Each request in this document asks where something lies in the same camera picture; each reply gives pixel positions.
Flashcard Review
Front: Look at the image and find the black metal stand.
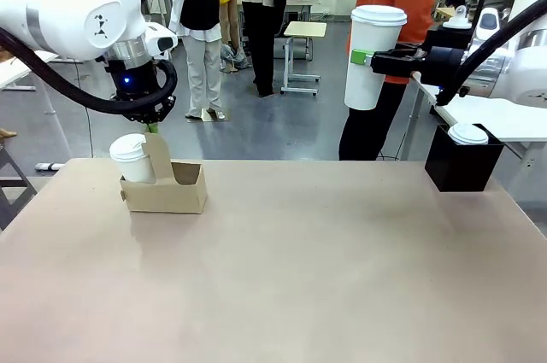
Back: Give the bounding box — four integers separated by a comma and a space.
0, 143, 38, 232

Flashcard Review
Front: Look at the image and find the small white lidded cup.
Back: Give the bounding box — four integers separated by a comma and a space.
447, 123, 490, 147
109, 132, 156, 185

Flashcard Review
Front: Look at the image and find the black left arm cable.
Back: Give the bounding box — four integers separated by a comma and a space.
0, 26, 179, 117

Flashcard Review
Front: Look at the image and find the white side table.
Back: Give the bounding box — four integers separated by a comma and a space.
409, 71, 547, 160

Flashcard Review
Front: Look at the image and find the white desk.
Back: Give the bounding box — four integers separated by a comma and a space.
0, 49, 62, 93

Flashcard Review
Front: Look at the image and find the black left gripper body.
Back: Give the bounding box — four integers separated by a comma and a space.
104, 57, 178, 126

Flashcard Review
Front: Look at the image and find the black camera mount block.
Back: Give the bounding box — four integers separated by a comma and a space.
426, 24, 473, 51

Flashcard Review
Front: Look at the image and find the tall white paper cup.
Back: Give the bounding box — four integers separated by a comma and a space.
343, 4, 409, 112

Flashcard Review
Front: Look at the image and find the black open box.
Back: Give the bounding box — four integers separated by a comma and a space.
424, 122, 506, 193

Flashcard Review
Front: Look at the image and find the brown cardboard cup carrier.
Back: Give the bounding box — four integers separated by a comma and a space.
119, 132, 209, 215

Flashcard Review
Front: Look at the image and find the person in beige vest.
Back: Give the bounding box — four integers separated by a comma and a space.
227, 0, 297, 99

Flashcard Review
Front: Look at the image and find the background work table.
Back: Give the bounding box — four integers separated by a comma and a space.
283, 0, 322, 23

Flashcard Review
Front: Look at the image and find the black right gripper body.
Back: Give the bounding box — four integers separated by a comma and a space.
409, 44, 467, 88

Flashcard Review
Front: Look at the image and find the small beige top table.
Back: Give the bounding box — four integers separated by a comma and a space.
279, 20, 328, 97

